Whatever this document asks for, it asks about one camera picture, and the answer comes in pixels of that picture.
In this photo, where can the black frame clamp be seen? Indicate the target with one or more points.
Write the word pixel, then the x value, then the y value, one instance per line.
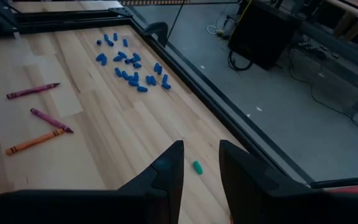
pixel 157 29

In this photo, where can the small blue eraser cap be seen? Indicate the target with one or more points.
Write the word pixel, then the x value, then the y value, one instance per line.
pixel 122 54
pixel 142 89
pixel 110 43
pixel 136 76
pixel 124 74
pixel 156 67
pixel 148 80
pixel 103 61
pixel 166 86
pixel 130 78
pixel 115 36
pixel 99 57
pixel 159 70
pixel 137 65
pixel 165 78
pixel 133 82
pixel 153 81
pixel 117 72
pixel 136 57
pixel 125 42
pixel 117 58
pixel 106 37
pixel 99 42
pixel 127 61

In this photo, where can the orange crayon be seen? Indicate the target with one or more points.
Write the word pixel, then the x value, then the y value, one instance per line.
pixel 33 143

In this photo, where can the black equipment box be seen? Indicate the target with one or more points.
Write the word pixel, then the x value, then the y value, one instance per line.
pixel 263 34

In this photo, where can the black aluminium table frame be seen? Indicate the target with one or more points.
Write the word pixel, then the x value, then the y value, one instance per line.
pixel 73 23

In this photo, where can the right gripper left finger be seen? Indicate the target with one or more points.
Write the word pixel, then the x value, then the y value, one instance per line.
pixel 166 186

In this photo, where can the small green eraser cap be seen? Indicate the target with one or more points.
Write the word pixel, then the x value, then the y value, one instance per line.
pixel 197 167

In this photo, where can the purple crayon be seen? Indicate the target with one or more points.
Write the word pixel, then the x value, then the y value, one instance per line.
pixel 51 120
pixel 31 91

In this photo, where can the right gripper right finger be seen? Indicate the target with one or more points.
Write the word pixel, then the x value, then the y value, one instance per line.
pixel 247 183

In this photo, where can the dark workbench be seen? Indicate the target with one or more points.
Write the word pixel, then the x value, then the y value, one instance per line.
pixel 337 46

